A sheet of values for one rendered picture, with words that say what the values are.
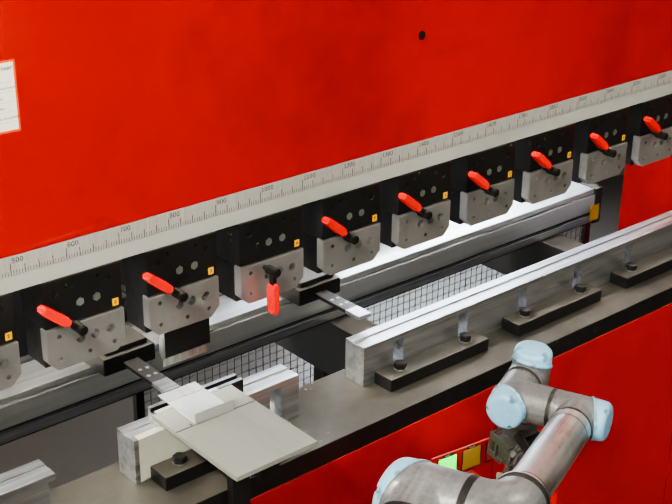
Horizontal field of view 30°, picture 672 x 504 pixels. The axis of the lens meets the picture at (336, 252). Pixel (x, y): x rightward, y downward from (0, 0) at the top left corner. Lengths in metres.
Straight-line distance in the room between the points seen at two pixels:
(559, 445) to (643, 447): 1.30
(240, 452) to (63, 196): 0.55
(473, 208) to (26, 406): 1.01
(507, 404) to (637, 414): 1.08
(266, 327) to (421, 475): 0.90
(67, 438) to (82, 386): 1.66
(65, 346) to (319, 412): 0.65
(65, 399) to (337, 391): 0.56
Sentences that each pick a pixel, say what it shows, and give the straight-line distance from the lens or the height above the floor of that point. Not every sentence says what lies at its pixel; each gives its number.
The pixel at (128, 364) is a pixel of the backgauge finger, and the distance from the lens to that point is 2.53.
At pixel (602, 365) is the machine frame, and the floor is 0.74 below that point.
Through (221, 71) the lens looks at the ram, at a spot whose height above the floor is 1.63.
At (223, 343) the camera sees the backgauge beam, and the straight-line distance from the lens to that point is 2.75.
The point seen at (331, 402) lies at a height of 0.88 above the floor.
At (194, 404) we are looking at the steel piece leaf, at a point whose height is 1.00.
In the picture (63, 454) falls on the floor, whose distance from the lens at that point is 4.15.
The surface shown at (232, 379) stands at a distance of 2.48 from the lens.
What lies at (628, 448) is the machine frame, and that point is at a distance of 3.38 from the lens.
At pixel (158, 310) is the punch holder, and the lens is 2.24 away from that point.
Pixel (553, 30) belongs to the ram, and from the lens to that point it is 2.78.
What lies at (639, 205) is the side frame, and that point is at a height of 0.69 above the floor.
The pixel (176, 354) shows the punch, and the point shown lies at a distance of 2.35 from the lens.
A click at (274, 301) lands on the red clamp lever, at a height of 1.18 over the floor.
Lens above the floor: 2.22
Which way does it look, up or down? 24 degrees down
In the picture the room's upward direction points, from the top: 1 degrees clockwise
